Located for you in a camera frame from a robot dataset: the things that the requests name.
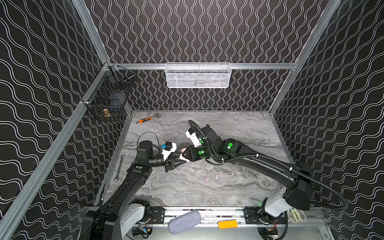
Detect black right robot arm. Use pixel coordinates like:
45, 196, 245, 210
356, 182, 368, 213
182, 120, 349, 217

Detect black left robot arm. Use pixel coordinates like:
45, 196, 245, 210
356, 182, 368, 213
79, 141, 186, 240

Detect grey fabric pouch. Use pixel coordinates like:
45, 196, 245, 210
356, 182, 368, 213
168, 211, 202, 235

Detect yellow block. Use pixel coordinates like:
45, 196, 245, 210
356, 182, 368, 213
218, 220, 238, 230

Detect brass fitting in basket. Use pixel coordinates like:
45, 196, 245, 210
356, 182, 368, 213
102, 109, 111, 118

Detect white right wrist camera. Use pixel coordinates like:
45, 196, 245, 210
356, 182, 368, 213
186, 128, 202, 148

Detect orange handled adjustable wrench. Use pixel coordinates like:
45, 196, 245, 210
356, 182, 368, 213
136, 113, 161, 124

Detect aluminium front rail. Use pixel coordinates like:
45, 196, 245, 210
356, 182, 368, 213
83, 206, 326, 227

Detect white mesh wall basket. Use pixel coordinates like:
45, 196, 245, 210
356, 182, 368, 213
165, 62, 232, 89

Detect black wire wall basket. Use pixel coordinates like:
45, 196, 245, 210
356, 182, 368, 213
83, 65, 137, 123

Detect white handled scissors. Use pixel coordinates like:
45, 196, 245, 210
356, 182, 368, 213
287, 208, 307, 224

